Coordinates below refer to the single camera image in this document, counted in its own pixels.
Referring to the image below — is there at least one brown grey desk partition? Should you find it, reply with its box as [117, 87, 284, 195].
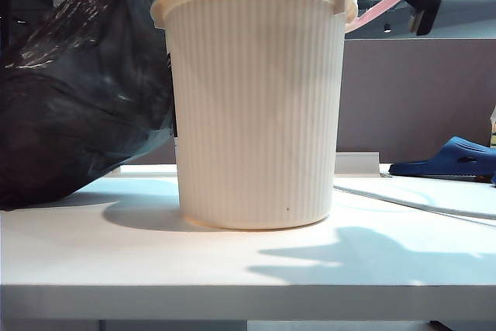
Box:
[336, 38, 496, 153]

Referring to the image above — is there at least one pink plastic ring lid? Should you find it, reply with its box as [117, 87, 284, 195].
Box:
[343, 0, 406, 33]

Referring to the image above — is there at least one navy blue foam slipper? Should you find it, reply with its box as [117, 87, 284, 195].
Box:
[388, 136, 496, 184]

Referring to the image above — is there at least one cream ribbed plastic trash can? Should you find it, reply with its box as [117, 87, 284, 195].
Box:
[150, 0, 360, 231]

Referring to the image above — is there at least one black plastic garbage bag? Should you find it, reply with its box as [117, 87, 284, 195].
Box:
[0, 0, 176, 212]

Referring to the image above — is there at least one grey cable tray flap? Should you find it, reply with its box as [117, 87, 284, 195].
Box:
[333, 151, 383, 176]

